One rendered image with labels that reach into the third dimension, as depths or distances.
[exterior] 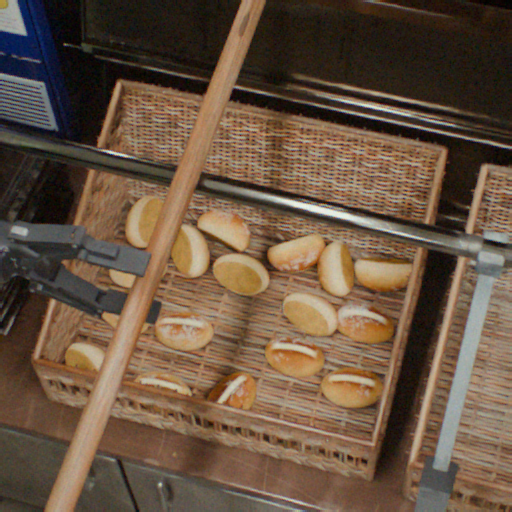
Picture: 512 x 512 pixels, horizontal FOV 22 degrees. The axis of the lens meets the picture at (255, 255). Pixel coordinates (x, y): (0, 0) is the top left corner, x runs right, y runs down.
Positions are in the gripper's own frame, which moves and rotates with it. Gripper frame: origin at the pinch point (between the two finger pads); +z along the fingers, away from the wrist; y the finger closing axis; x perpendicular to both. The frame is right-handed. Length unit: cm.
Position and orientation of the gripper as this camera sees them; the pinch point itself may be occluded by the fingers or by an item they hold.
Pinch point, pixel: (140, 286)
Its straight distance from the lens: 156.8
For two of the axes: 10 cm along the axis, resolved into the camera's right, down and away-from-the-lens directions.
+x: -2.9, 8.4, -4.6
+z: 9.6, 2.4, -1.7
